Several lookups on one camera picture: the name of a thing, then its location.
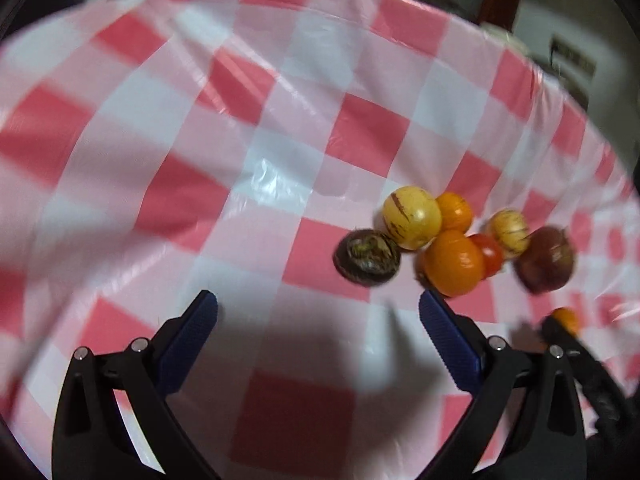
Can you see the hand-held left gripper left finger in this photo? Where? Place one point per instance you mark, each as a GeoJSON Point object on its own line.
{"type": "Point", "coordinates": [186, 342]}

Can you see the orange mandarin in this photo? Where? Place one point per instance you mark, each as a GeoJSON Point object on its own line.
{"type": "Point", "coordinates": [454, 264]}
{"type": "Point", "coordinates": [566, 321]}
{"type": "Point", "coordinates": [456, 211]}

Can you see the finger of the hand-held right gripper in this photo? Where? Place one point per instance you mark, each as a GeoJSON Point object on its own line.
{"type": "Point", "coordinates": [595, 375]}

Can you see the red checkered plastic tablecloth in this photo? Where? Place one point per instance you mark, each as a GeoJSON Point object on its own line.
{"type": "Point", "coordinates": [200, 160]}

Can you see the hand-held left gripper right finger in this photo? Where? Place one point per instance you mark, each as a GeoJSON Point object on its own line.
{"type": "Point", "coordinates": [452, 342]}

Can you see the dark red apple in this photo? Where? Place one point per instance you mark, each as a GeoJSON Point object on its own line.
{"type": "Point", "coordinates": [545, 260]}

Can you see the red tomato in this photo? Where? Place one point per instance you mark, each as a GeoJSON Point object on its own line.
{"type": "Point", "coordinates": [489, 255]}

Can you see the yellow striped pepino melon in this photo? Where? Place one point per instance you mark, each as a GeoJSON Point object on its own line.
{"type": "Point", "coordinates": [509, 232]}
{"type": "Point", "coordinates": [412, 216]}

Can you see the dark brown water chestnut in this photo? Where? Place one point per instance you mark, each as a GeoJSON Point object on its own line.
{"type": "Point", "coordinates": [367, 257]}

